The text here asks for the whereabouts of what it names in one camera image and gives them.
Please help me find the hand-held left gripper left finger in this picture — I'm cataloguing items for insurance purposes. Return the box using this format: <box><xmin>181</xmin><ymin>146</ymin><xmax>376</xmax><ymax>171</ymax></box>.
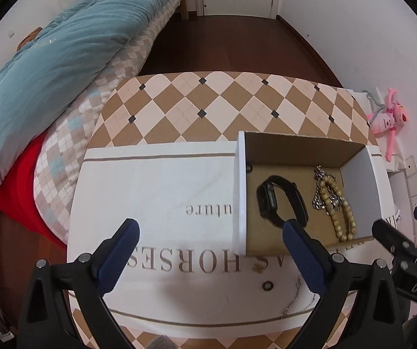
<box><xmin>17</xmin><ymin>218</ymin><xmax>140</xmax><ymax>349</ymax></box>

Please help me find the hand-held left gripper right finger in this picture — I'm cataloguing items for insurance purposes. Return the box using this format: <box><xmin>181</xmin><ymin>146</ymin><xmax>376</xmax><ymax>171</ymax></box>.
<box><xmin>282</xmin><ymin>219</ymin><xmax>408</xmax><ymax>349</ymax></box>

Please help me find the thin silver chain necklace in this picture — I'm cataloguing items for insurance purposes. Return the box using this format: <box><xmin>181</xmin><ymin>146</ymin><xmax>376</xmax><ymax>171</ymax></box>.
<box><xmin>282</xmin><ymin>276</ymin><xmax>320</xmax><ymax>318</ymax></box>

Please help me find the white cardboard box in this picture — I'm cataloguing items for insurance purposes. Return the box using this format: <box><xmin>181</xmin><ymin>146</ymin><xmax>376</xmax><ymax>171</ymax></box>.
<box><xmin>232</xmin><ymin>131</ymin><xmax>393</xmax><ymax>257</ymax></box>

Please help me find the black smartwatch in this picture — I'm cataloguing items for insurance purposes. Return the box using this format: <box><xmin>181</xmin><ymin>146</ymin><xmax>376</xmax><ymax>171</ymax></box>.
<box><xmin>256</xmin><ymin>175</ymin><xmax>309</xmax><ymax>230</ymax></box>

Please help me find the grey knitted cloth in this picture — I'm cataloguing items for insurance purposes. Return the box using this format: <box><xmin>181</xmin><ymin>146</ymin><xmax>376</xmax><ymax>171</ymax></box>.
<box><xmin>148</xmin><ymin>336</ymin><xmax>179</xmax><ymax>349</ymax></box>

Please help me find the pink plush toy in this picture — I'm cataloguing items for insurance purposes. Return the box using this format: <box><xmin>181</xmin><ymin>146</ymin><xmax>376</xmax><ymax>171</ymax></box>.
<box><xmin>366</xmin><ymin>87</ymin><xmax>410</xmax><ymax>163</ymax></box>

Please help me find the checkered bed sheet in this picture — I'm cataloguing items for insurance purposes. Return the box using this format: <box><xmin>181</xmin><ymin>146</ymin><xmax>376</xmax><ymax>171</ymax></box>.
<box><xmin>33</xmin><ymin>0</ymin><xmax>195</xmax><ymax>245</ymax></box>

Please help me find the red cloth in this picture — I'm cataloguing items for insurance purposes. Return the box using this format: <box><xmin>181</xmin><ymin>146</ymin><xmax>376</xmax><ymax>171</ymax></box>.
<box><xmin>0</xmin><ymin>132</ymin><xmax>68</xmax><ymax>251</ymax></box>

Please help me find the light blue duvet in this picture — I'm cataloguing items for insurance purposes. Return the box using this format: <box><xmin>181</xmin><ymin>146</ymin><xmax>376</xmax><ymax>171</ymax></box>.
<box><xmin>0</xmin><ymin>0</ymin><xmax>197</xmax><ymax>223</ymax></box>

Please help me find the beige beaded bracelet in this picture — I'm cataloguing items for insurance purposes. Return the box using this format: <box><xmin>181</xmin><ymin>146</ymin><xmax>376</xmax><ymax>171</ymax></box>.
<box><xmin>317</xmin><ymin>175</ymin><xmax>358</xmax><ymax>243</ymax></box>

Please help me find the silver chunky chain necklace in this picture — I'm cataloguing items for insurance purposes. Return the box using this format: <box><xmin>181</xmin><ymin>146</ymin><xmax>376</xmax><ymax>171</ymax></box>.
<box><xmin>312</xmin><ymin>166</ymin><xmax>343</xmax><ymax>212</ymax></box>

